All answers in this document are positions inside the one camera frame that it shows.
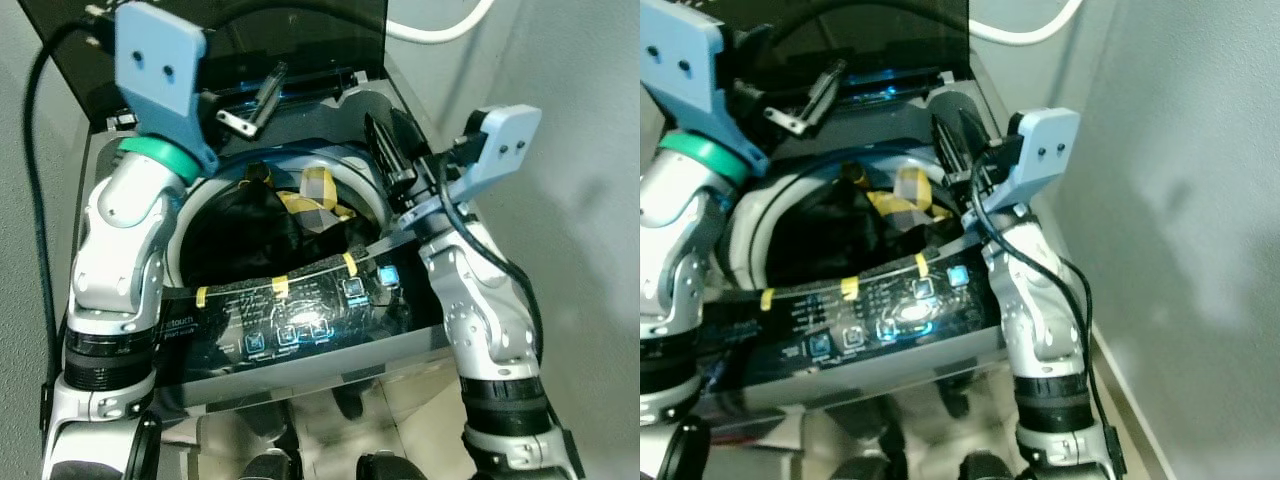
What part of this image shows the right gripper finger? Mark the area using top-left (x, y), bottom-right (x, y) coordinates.
top-left (392, 108), bottom-right (436, 176)
top-left (958, 108), bottom-right (996, 173)
top-left (932, 115), bottom-right (976, 198)
top-left (367, 113), bottom-right (416, 198)

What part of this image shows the grey top-load washing machine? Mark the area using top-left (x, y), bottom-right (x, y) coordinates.
top-left (700, 0), bottom-right (1041, 413)
top-left (75, 0), bottom-right (481, 413)

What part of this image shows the yellow checked garment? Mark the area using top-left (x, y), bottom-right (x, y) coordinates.
top-left (865, 168), bottom-right (951, 226)
top-left (275, 168), bottom-right (361, 236)

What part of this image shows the white washer drum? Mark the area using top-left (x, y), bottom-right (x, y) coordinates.
top-left (725, 148), bottom-right (966, 291)
top-left (165, 150), bottom-right (396, 291)

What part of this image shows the dark tinted washer lid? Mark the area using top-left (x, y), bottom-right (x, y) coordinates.
top-left (20, 0), bottom-right (391, 126)
top-left (720, 0), bottom-right (971, 101)

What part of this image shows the crumpled black garment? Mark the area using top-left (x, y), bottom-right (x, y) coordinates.
top-left (185, 165), bottom-right (379, 286)
top-left (765, 165), bottom-right (951, 286)

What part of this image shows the black foam strip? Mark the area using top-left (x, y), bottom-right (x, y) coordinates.
top-left (165, 250), bottom-right (381, 309)
top-left (735, 250), bottom-right (951, 311)

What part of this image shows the black washer control panel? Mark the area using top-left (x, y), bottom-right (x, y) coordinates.
top-left (160, 235), bottom-right (446, 386)
top-left (720, 235), bottom-right (1001, 386)

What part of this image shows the left robot leg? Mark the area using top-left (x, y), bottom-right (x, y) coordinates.
top-left (235, 400), bottom-right (296, 480)
top-left (860, 395), bottom-right (913, 480)

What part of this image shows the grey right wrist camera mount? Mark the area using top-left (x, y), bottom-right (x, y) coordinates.
top-left (400, 103), bottom-right (543, 229)
top-left (965, 106), bottom-right (1082, 226)

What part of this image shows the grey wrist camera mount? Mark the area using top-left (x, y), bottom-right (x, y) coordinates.
top-left (113, 2), bottom-right (221, 177)
top-left (640, 0), bottom-right (753, 173)
top-left (400, 103), bottom-right (543, 229)
top-left (965, 106), bottom-right (1082, 226)

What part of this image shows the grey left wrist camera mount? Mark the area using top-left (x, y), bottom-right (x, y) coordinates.
top-left (640, 0), bottom-right (753, 173)
top-left (113, 2), bottom-right (221, 177)

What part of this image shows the white water hose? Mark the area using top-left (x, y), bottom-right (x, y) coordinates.
top-left (968, 0), bottom-right (1086, 46)
top-left (385, 0), bottom-right (496, 46)

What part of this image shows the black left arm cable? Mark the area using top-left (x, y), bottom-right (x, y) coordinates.
top-left (22, 8), bottom-right (121, 431)

